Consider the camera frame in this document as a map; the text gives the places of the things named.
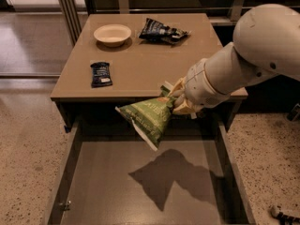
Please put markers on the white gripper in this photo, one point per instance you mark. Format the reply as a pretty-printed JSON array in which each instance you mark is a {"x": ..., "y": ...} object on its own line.
[{"x": 197, "y": 86}]

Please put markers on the green jalapeno chip bag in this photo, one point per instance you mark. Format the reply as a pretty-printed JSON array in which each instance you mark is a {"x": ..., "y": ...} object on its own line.
[{"x": 150, "y": 117}]

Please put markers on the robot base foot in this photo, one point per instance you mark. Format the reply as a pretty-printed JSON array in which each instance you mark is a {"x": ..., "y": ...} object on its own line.
[{"x": 285, "y": 216}]

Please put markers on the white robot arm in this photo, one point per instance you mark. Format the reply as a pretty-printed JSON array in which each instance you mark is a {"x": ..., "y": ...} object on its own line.
[{"x": 265, "y": 43}]

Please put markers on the dark blue chip bag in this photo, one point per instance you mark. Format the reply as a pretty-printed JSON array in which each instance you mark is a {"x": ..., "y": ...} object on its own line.
[{"x": 157, "y": 31}]

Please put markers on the tan cabinet counter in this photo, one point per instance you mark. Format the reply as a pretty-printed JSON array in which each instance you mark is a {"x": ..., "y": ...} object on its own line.
[{"x": 138, "y": 68}]

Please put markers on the open grey top drawer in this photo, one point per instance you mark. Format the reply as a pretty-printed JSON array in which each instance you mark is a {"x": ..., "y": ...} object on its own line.
[{"x": 109, "y": 176}]

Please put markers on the small dark blue snack pack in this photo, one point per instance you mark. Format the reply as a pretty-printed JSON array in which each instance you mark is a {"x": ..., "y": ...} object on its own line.
[{"x": 101, "y": 75}]

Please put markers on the white paper bowl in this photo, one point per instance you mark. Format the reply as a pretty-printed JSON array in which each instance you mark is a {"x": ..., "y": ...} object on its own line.
[{"x": 112, "y": 35}]

